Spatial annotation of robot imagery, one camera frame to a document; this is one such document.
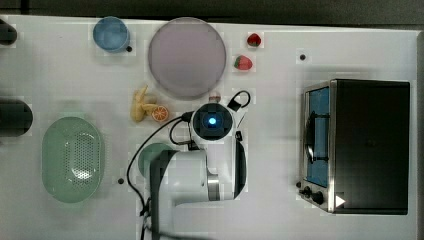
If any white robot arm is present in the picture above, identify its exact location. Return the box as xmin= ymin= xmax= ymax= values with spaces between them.
xmin=149 ymin=102 xmax=247 ymax=240

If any green strainer basket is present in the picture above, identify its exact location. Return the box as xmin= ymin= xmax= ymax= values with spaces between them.
xmin=41 ymin=116 xmax=105 ymax=203

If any peeled toy banana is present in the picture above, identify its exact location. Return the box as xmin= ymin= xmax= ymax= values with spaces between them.
xmin=130 ymin=85 xmax=157 ymax=123

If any black cylinder object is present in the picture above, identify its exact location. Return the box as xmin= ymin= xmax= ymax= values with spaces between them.
xmin=0 ymin=19 xmax=17 ymax=45

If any toy orange slice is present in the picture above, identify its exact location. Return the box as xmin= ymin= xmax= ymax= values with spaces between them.
xmin=151 ymin=106 xmax=169 ymax=122

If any green mug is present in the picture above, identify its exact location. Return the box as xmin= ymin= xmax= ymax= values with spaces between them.
xmin=138 ymin=143 xmax=171 ymax=177

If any dark red toy strawberry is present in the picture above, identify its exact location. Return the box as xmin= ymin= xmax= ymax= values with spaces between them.
xmin=247 ymin=33 xmax=262 ymax=47

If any light red toy strawberry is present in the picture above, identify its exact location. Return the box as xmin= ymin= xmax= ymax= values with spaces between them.
xmin=233 ymin=55 xmax=253 ymax=71

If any silver toaster oven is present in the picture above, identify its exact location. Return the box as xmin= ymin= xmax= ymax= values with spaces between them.
xmin=296 ymin=79 xmax=411 ymax=215

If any blue cup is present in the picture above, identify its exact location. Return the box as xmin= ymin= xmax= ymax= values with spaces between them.
xmin=92 ymin=16 xmax=131 ymax=53

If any grey round plate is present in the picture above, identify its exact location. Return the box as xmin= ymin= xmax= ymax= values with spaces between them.
xmin=148 ymin=17 xmax=226 ymax=99

